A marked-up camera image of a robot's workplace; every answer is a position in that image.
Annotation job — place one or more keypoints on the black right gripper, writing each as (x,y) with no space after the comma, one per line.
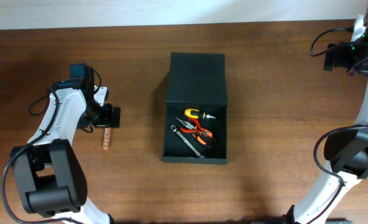
(340,60)

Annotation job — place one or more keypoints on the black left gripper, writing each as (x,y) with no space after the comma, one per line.
(107,120)

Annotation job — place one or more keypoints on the orange socket bit rail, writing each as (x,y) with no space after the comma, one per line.
(106,138)

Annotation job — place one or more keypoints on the black gift box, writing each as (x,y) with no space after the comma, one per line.
(196,80)

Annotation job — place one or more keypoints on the yellow black stubby screwdriver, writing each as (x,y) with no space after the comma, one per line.
(197,114)

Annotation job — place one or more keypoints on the red handled wire cutters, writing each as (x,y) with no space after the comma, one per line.
(193,127)

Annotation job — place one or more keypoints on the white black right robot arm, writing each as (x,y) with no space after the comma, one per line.
(342,153)

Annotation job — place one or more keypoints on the orange black long-nose pliers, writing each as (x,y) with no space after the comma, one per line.
(208,142)

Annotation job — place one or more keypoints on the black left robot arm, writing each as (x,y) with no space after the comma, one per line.
(49,178)

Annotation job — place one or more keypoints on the silver ratchet wrench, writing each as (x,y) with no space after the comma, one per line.
(175,130)

